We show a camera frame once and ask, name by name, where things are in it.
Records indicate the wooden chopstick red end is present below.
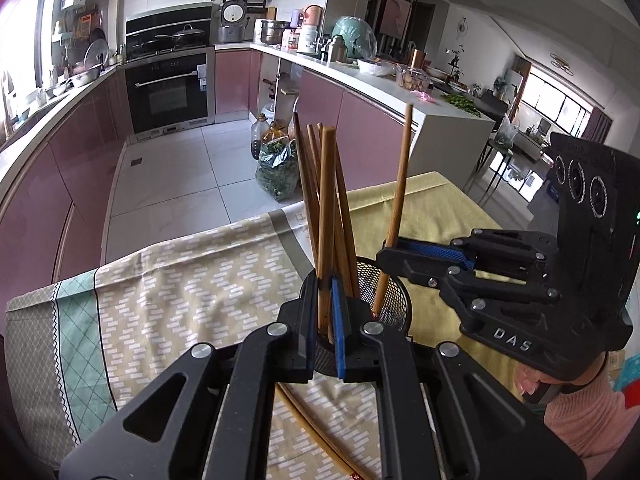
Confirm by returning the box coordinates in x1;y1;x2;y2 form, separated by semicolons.
292;112;319;269

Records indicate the pink sleeve forearm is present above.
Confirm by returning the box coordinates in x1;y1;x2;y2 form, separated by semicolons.
544;353;639;479

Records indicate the right hand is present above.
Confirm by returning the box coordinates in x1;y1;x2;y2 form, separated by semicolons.
513;352;608;396

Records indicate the black mesh utensil holder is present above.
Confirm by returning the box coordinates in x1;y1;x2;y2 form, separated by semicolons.
311;257;412;382

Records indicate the patterned tablecloth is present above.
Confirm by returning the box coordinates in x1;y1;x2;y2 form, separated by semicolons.
6;172;518;479

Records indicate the teal covered appliance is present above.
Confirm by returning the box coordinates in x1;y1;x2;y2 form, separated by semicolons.
332;15;378;60

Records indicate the pink thermos jug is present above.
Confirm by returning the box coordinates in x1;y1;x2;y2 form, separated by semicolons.
297;4;324;53

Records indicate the stainless steel pot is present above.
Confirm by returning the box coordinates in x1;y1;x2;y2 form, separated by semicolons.
254;20;290;46

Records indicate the black built-in oven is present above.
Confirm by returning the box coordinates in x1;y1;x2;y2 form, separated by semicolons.
125;3;215;140

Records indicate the black wok with lid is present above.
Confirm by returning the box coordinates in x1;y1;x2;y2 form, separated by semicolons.
154;24;207;48

